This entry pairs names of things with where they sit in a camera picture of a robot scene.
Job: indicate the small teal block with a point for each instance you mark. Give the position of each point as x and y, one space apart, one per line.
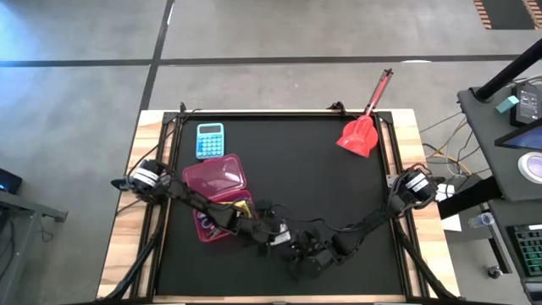
507 104

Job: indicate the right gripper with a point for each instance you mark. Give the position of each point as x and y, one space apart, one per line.
315 262

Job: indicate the black power adapter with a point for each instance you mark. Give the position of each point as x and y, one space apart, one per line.
526 103

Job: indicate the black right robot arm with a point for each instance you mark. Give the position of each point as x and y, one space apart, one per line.
372 218

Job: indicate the dark screen device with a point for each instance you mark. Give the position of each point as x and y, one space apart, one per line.
8 181

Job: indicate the dark grey side desk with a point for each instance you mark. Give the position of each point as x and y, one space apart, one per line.
487 148

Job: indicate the black table mat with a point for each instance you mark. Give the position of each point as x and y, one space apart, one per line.
296 169

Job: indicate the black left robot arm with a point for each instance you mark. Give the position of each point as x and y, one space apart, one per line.
199 207

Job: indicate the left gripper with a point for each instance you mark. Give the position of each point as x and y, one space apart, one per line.
264 237

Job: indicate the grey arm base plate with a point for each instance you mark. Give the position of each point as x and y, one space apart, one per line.
391 181

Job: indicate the backlit computer keyboard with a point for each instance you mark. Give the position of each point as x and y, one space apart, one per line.
529 250

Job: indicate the black caster wheel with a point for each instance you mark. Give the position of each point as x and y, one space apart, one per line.
494 272

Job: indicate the black frame mount bracket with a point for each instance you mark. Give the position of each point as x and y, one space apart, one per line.
339 107
183 108

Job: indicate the white round puck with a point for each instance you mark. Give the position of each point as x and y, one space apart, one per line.
532 167

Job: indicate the dark keyboard shelf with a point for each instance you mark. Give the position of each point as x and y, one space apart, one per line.
504 254

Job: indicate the black table support strut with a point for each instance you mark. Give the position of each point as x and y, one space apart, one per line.
423 264
139 258

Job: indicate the black desk crossbar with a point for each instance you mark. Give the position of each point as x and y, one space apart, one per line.
470 199

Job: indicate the dark rug with striped edges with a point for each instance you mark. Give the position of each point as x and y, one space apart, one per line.
508 12

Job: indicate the clear water bottle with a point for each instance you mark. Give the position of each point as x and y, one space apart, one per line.
480 220

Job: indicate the black round pole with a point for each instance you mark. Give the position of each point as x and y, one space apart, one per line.
508 72

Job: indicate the grey metal desk frame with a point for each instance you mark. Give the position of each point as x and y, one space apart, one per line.
25 207

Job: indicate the white paper sheet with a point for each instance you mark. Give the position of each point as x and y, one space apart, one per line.
453 222

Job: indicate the light blue calculator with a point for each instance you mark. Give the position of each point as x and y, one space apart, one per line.
210 142

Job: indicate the dark tablet screen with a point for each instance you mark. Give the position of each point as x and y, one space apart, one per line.
523 140

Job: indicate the pink plastic pencil case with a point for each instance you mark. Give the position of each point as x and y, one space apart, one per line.
211 173

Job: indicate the black aluminium table frame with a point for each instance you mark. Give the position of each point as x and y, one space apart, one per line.
254 113

